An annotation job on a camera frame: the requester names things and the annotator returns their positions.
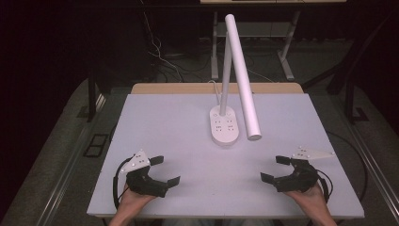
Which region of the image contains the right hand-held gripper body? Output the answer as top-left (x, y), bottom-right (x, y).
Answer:
top-left (272, 145), bottom-right (336, 193)

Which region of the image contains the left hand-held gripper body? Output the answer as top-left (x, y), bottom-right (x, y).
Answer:
top-left (120, 149), bottom-right (169, 199)

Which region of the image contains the person's left hand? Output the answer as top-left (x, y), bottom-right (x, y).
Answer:
top-left (120, 183), bottom-right (157, 218)

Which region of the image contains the person's right hand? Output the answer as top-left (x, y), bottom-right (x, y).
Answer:
top-left (283, 182), bottom-right (329, 218)

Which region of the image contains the white desk lamp with socket base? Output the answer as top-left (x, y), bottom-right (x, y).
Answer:
top-left (209, 13), bottom-right (263, 147)

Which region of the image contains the black metal stand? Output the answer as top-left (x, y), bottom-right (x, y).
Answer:
top-left (301, 12), bottom-right (399, 125)
top-left (86, 59), bottom-right (99, 123)

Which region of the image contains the desk with grey metal legs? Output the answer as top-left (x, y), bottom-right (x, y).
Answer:
top-left (199, 0), bottom-right (348, 82)

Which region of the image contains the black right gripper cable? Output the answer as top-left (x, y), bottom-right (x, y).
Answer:
top-left (315, 169), bottom-right (334, 203)

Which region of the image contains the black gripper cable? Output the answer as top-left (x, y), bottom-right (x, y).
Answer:
top-left (315, 169), bottom-right (334, 203)
top-left (112, 157), bottom-right (133, 211)

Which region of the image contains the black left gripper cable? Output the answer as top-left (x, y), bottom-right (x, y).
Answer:
top-left (112, 157), bottom-right (133, 211)

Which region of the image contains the long black floor cable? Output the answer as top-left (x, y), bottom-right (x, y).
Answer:
top-left (326, 130), bottom-right (369, 202)

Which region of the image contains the white lamp cable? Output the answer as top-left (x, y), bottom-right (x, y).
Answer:
top-left (207, 79), bottom-right (222, 106)

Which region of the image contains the white floor cable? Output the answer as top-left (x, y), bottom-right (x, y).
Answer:
top-left (141, 8), bottom-right (184, 83)

